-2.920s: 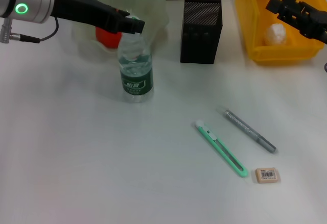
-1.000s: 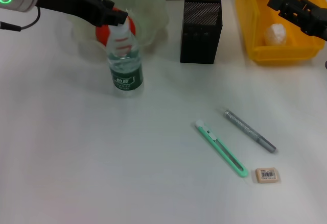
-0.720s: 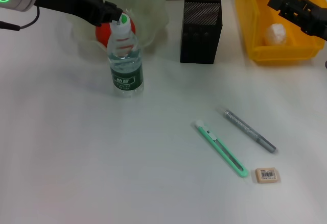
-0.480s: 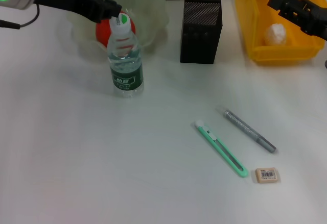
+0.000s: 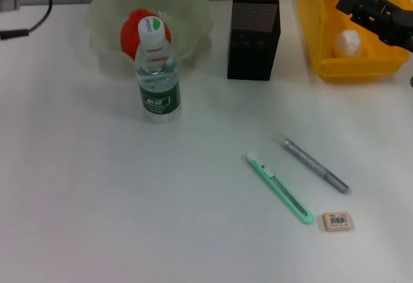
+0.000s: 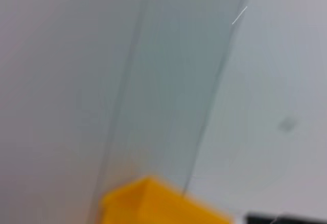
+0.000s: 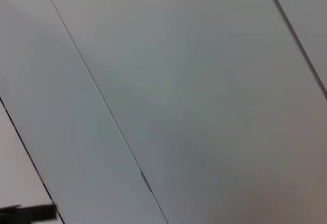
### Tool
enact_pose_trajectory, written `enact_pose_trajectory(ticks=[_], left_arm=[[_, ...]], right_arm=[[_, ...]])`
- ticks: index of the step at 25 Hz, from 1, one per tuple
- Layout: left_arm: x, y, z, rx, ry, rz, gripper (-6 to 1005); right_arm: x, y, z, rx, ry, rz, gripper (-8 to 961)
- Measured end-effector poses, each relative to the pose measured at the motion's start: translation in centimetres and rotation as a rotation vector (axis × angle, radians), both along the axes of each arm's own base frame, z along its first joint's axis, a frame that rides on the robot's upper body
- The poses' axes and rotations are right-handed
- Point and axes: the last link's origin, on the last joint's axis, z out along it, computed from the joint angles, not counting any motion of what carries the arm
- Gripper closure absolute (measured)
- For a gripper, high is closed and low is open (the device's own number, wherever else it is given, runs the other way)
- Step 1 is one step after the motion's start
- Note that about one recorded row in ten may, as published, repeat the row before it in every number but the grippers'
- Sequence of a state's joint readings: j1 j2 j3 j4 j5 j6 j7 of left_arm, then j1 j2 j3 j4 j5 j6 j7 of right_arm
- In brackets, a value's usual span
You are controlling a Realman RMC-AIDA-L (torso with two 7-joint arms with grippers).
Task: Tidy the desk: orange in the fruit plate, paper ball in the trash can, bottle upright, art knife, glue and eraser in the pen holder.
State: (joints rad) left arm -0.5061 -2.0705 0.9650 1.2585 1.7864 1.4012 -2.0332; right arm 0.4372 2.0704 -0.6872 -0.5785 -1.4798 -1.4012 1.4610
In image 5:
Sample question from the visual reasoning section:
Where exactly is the black mesh pen holder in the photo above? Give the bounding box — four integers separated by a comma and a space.
227, 0, 282, 81

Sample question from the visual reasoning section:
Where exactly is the translucent green fruit bowl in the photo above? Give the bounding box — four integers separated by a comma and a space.
84, 0, 216, 77

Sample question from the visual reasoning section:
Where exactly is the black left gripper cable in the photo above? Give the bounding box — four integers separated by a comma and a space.
0, 0, 54, 41

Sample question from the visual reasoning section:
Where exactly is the green utility knife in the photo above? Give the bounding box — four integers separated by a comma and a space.
245, 151, 314, 225

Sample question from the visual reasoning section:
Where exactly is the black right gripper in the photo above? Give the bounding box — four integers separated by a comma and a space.
335, 0, 413, 52

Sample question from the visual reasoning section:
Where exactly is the white paper ball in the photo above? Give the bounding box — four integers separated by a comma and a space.
334, 30, 362, 57

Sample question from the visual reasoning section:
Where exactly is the yellow plastic bin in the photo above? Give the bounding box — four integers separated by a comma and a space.
296, 0, 410, 84

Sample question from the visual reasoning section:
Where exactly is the red-orange fruit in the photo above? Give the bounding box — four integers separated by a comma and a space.
120, 8, 172, 61

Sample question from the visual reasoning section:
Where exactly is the grey marker pen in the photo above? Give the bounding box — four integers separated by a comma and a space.
276, 133, 350, 194

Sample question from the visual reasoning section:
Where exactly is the beige eraser with barcode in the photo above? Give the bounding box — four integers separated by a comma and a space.
322, 211, 354, 232

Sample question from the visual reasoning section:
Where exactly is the clear water bottle green label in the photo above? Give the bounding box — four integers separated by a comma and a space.
134, 17, 182, 124

